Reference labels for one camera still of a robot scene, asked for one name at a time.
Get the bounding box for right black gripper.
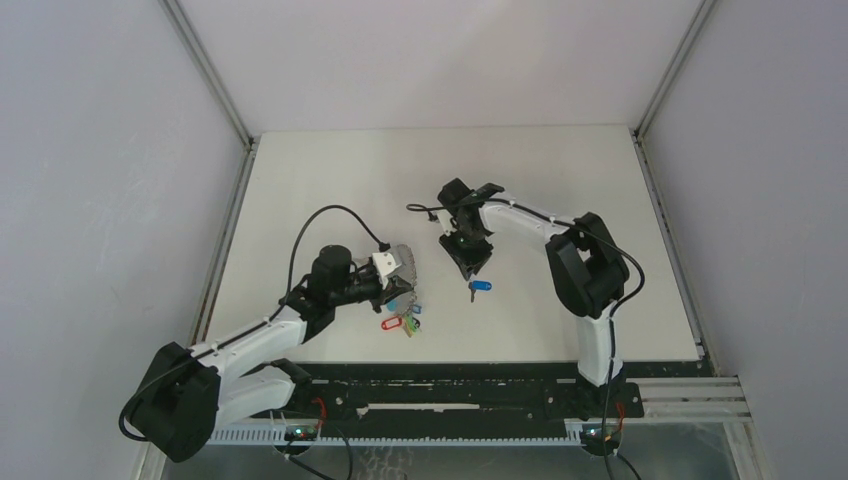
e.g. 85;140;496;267
440;224;494;280

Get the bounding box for metal key organiser with rings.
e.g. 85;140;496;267
381;244;422;338

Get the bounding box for key with blue tag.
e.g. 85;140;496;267
468;280;493;303

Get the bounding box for red tagged key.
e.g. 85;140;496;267
380;316;405;331

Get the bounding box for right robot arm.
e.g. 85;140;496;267
425;178;644;416

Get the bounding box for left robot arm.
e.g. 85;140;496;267
118;244;417;462

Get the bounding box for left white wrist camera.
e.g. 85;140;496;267
371;247;404;277

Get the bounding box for left camera black cable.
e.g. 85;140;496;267
286;204;392;299

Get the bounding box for camera black cable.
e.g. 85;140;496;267
286;204;392;299
405;201;465;220

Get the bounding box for right camera black cable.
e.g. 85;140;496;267
405;201;465;220

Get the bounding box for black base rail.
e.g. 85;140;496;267
248;360;645;442

